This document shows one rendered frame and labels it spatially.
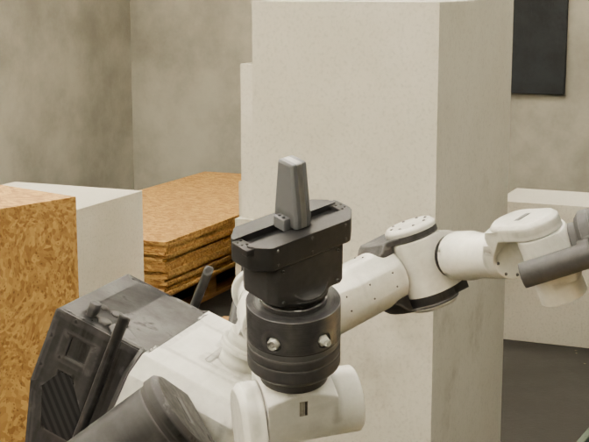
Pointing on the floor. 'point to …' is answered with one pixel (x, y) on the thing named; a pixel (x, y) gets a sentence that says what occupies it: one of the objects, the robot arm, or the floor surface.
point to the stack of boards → (189, 231)
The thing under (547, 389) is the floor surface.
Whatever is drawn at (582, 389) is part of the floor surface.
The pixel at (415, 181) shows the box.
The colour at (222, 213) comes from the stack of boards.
